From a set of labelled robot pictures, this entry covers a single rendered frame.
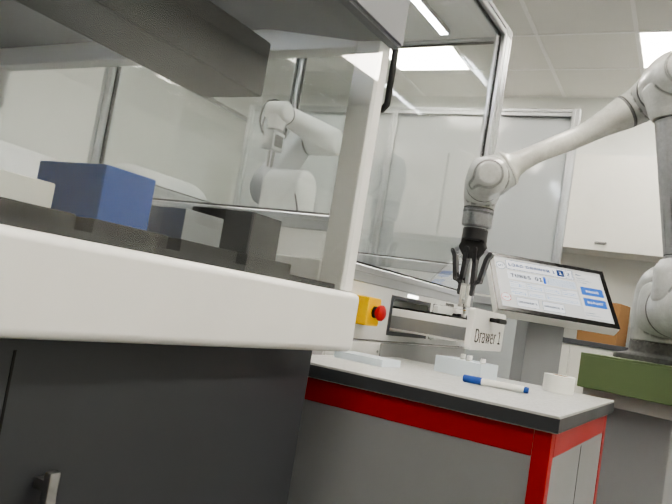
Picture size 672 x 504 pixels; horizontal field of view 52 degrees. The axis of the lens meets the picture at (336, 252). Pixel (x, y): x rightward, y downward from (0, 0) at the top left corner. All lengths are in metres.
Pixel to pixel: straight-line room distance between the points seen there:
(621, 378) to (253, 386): 1.20
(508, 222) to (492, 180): 1.86
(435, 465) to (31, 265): 0.82
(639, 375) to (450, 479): 0.89
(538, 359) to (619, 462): 0.91
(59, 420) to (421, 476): 0.68
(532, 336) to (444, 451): 1.72
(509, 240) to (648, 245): 1.74
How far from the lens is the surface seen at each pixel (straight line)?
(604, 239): 5.29
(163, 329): 0.85
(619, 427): 2.15
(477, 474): 1.27
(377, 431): 1.33
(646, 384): 2.03
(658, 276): 1.99
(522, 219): 3.72
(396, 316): 1.95
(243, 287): 0.95
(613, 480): 2.17
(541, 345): 2.97
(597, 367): 2.09
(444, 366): 1.69
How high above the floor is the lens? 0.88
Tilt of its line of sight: 4 degrees up
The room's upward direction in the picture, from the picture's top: 9 degrees clockwise
